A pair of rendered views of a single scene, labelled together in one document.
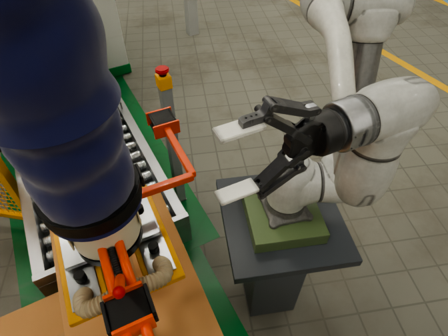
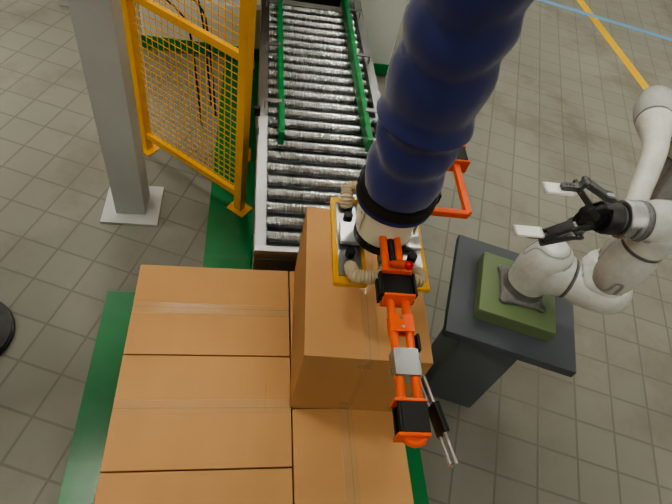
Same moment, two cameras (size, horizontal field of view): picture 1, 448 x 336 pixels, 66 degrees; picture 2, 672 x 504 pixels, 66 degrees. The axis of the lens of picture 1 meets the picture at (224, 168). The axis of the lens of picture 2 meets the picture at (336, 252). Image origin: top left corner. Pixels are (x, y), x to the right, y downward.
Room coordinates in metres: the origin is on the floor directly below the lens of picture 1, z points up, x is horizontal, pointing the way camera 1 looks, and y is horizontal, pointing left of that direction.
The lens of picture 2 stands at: (-0.56, 0.21, 2.31)
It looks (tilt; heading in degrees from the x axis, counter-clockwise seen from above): 50 degrees down; 11
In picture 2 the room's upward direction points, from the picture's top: 16 degrees clockwise
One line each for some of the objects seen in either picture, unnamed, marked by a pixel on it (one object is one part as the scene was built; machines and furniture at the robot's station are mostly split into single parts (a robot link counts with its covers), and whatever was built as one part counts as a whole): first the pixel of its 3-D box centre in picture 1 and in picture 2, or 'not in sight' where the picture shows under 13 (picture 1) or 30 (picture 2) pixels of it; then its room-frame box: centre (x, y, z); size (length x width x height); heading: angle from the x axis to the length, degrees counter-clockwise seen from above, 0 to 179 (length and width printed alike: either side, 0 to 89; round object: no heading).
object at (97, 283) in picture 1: (77, 256); (348, 236); (0.46, 0.39, 1.13); 0.34 x 0.10 x 0.05; 26
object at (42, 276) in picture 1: (117, 247); (335, 255); (0.81, 0.48, 0.58); 0.70 x 0.03 x 0.06; 118
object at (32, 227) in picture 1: (17, 132); (262, 99); (1.69, 1.32, 0.50); 2.31 x 0.05 x 0.19; 28
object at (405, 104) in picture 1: (391, 113); (666, 227); (0.51, -0.30, 1.57); 0.16 x 0.11 x 0.13; 116
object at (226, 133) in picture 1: (239, 128); (558, 189); (0.37, -0.02, 1.65); 0.07 x 0.03 x 0.01; 116
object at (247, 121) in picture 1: (257, 113); (575, 184); (0.38, -0.05, 1.67); 0.05 x 0.01 x 0.03; 116
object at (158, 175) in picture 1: (117, 103); (372, 110); (2.00, 0.74, 0.50); 2.31 x 0.05 x 0.19; 28
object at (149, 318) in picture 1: (129, 311); (395, 288); (0.28, 0.19, 1.24); 0.10 x 0.08 x 0.06; 116
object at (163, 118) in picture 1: (163, 122); (453, 157); (0.88, 0.20, 1.24); 0.09 x 0.08 x 0.05; 116
